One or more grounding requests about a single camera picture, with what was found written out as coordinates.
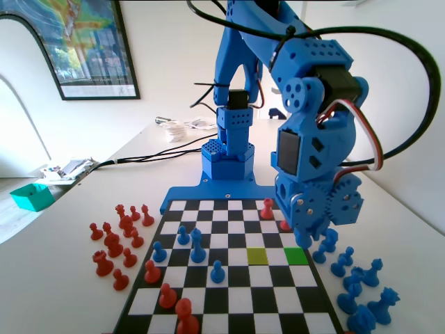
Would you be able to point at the red chess rook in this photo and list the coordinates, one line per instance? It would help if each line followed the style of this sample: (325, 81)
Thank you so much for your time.
(102, 264)

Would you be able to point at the black zip tie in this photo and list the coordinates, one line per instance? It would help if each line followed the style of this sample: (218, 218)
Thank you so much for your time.
(219, 85)

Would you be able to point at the white door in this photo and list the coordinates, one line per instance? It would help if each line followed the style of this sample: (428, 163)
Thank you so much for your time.
(269, 102)

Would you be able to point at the small blue plastic part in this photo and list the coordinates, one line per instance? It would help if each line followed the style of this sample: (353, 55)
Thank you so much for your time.
(274, 113)

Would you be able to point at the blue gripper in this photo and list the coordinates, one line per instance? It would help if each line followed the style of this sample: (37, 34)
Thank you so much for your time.
(306, 208)

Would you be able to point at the teal plastic box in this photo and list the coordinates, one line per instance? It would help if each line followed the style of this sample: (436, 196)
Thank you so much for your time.
(31, 198)

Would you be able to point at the white paper stack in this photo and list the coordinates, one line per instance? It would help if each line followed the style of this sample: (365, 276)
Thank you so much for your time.
(175, 132)

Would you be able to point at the printed paper sheet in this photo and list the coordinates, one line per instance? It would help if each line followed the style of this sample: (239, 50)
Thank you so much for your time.
(200, 124)

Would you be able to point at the white arched panel dark edge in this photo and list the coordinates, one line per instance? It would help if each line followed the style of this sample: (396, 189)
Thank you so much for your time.
(17, 52)

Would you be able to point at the red chess knight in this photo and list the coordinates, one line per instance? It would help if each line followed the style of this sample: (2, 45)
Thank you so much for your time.
(127, 224)
(113, 245)

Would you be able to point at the small metal cylinder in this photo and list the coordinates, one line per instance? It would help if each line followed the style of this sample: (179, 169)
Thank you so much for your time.
(160, 120)

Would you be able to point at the pile of papers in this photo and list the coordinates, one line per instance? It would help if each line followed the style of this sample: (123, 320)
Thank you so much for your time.
(69, 167)

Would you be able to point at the black and white chessboard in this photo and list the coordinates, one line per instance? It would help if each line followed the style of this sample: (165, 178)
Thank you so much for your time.
(240, 278)

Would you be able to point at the black framed map poster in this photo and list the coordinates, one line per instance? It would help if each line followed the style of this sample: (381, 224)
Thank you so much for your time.
(90, 45)

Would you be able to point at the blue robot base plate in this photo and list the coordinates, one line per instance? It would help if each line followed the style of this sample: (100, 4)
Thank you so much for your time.
(208, 193)

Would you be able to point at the blue chess queen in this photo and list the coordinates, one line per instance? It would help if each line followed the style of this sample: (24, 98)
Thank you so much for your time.
(383, 307)

